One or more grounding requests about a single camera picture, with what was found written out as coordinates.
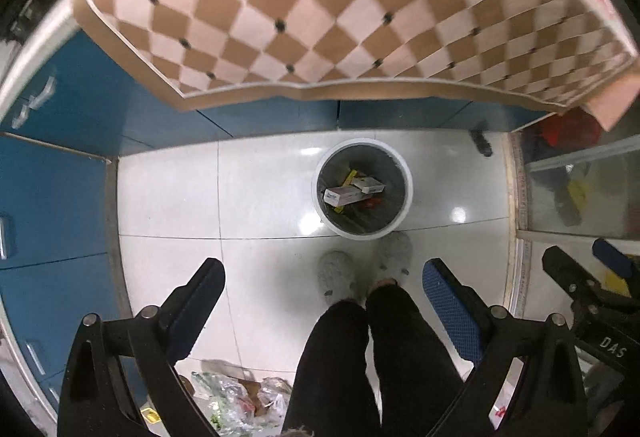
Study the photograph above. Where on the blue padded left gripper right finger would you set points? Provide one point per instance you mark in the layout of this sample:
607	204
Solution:
549	398

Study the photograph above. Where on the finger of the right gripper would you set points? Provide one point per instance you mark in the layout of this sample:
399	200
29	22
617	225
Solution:
570	276
612	258

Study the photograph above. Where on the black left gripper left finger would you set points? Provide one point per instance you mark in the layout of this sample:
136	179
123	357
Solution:
96	399

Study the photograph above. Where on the clear plastic trash bag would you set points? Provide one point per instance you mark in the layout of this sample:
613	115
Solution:
238	401

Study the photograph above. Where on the white round trash bin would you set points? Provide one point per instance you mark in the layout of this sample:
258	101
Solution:
377	214

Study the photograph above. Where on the blue kitchen cabinet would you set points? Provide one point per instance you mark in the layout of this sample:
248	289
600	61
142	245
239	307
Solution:
111	199

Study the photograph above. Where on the glass sliding door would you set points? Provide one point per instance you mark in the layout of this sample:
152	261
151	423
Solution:
581	179

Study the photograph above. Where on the black trouser legs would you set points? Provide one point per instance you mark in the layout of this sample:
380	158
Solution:
376	369

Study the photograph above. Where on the dark object on floor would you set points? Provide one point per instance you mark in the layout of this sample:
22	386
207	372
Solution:
481	143

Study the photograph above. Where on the right grey slipper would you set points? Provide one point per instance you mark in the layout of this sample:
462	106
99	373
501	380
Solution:
393	258

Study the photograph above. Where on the grey slipper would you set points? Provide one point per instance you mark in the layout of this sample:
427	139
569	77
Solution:
336	277
393	258

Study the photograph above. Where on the left grey slipper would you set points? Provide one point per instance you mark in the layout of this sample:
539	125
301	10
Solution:
336	277

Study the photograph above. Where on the small white box in bin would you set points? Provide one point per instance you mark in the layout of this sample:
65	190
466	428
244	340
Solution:
368	185

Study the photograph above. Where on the white cardboard box in bin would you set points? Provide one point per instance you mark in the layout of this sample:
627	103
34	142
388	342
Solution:
341	196

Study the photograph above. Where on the checkered brown pink tablecloth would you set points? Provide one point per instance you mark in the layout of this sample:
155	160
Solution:
549	55

